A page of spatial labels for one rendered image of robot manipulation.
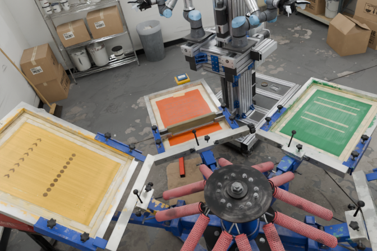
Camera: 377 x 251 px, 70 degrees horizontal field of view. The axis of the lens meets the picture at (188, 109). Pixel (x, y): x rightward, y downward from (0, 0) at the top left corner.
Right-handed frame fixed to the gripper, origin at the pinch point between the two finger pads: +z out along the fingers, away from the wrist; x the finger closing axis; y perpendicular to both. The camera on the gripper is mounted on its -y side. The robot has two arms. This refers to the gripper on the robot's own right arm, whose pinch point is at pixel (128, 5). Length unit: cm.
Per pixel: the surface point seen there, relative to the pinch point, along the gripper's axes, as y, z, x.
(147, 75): 189, -16, 144
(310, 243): 33, -22, -220
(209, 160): 43, -3, -154
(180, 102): 62, -11, -77
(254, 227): 33, -3, -204
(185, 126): 50, -2, -115
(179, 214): 24, 28, -186
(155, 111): 62, 12, -76
